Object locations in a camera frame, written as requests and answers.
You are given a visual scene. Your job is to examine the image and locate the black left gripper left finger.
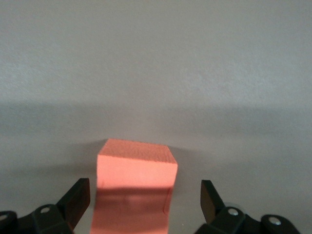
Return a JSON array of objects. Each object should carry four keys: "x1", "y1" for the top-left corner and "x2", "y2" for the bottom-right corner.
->
[{"x1": 0, "y1": 177, "x2": 91, "y2": 234}]

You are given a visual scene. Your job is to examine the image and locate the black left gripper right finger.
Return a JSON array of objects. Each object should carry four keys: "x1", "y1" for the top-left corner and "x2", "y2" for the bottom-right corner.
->
[{"x1": 195, "y1": 179, "x2": 299, "y2": 234}]

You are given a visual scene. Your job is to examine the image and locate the orange foam block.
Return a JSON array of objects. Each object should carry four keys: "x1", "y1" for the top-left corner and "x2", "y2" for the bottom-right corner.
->
[{"x1": 88, "y1": 138, "x2": 178, "y2": 234}]

